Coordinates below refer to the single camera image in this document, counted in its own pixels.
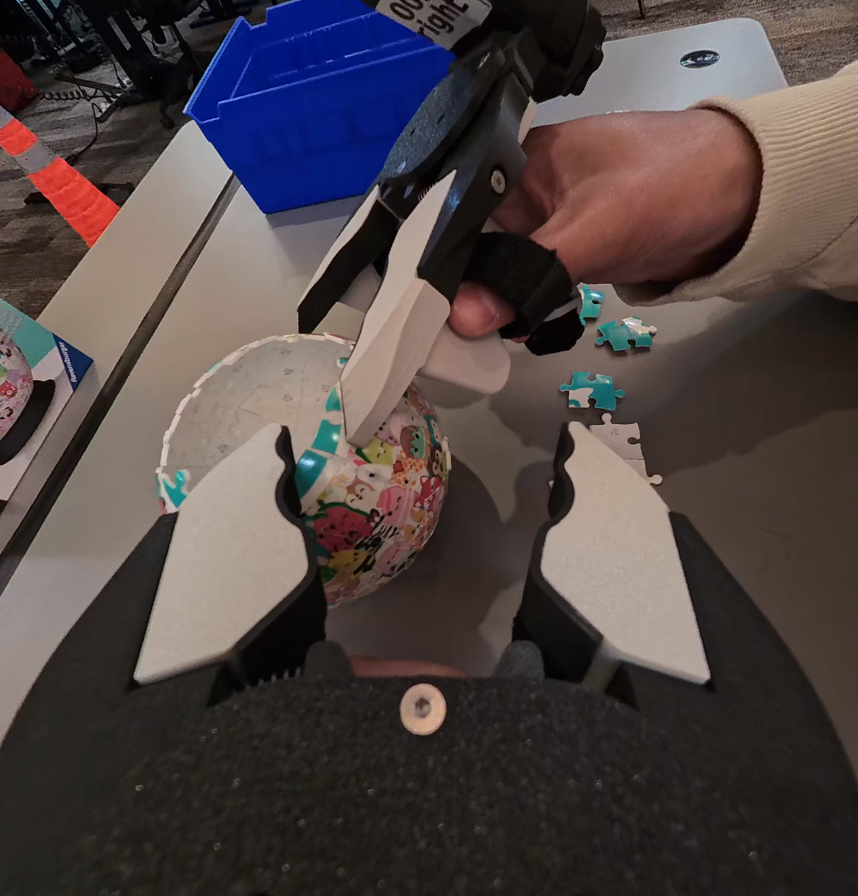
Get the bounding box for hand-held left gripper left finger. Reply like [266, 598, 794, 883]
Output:
[132, 422, 328, 693]

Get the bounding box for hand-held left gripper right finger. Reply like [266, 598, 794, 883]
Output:
[513, 421, 712, 693]

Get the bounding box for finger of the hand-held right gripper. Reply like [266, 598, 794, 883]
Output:
[296, 188, 404, 336]
[340, 171, 459, 448]

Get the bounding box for colourful puzzle ball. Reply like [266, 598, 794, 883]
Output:
[156, 332, 452, 608]

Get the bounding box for white puzzle piece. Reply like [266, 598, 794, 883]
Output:
[587, 413, 664, 488]

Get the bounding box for cardboard puzzle box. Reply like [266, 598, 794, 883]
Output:
[0, 286, 99, 550]

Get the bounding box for person's right hand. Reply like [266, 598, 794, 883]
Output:
[446, 107, 764, 342]

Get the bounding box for blue plastic bin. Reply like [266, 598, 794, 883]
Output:
[184, 14, 459, 215]

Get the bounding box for orange traffic cone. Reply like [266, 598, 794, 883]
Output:
[0, 87, 122, 249]

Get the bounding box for red plastic crate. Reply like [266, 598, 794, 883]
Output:
[0, 45, 39, 114]

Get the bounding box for black coiled cable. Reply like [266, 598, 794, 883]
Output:
[42, 66, 132, 123]

